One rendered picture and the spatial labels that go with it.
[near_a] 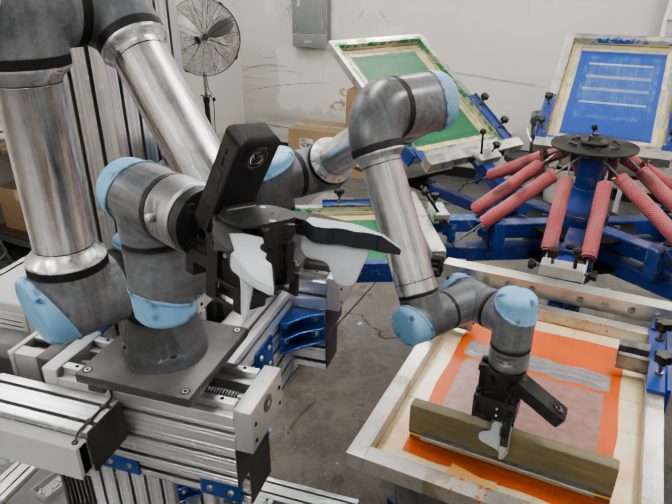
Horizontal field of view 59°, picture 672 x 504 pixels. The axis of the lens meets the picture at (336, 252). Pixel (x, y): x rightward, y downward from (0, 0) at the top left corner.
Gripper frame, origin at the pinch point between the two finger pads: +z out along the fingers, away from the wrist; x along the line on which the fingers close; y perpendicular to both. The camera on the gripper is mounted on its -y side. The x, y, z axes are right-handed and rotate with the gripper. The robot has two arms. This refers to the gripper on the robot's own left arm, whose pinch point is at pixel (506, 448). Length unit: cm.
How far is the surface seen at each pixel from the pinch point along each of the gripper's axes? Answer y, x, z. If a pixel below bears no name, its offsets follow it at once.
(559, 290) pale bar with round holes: -1, -68, -3
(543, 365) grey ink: -1.7, -39.0, 4.6
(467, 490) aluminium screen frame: 4.5, 12.5, 1.6
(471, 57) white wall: 130, -459, -14
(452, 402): 15.3, -15.0, 4.9
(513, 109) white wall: 88, -459, 28
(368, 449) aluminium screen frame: 25.6, 11.1, 1.5
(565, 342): -5, -53, 5
